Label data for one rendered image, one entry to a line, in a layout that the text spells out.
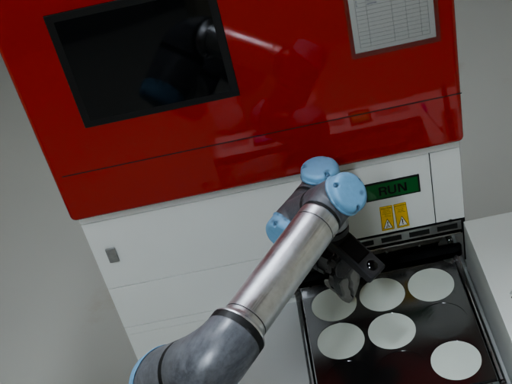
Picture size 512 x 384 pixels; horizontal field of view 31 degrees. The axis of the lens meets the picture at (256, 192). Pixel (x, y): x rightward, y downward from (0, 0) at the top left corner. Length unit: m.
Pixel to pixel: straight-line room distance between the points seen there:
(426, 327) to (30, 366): 1.85
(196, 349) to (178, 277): 0.70
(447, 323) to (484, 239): 0.21
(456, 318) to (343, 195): 0.52
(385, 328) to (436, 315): 0.11
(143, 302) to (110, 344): 1.26
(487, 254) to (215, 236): 0.58
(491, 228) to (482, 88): 2.19
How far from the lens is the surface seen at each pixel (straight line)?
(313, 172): 1.72
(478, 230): 2.06
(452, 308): 1.99
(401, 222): 2.05
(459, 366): 1.89
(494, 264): 1.98
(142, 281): 2.09
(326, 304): 2.03
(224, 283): 2.10
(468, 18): 4.74
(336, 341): 1.95
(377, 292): 2.04
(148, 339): 2.22
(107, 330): 3.44
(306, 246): 1.50
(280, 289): 1.46
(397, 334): 1.95
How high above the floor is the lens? 2.36
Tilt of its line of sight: 38 degrees down
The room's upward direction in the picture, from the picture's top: 14 degrees counter-clockwise
